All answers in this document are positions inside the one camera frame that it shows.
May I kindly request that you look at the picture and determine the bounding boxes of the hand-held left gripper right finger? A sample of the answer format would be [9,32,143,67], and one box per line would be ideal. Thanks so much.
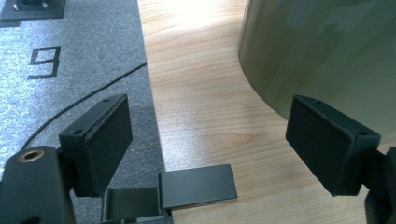
[285,94,381,198]

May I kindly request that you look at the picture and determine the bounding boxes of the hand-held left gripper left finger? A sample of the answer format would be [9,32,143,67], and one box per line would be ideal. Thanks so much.
[59,93,134,199]

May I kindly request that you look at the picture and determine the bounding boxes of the green trash bin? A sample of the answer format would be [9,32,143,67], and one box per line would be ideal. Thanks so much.
[237,0,396,146]

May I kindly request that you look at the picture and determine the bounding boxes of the thin black cable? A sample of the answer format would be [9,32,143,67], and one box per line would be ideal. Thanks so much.
[21,61,148,150]

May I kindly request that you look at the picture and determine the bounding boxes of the black stand base plate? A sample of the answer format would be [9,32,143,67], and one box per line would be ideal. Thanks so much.
[0,0,67,23]

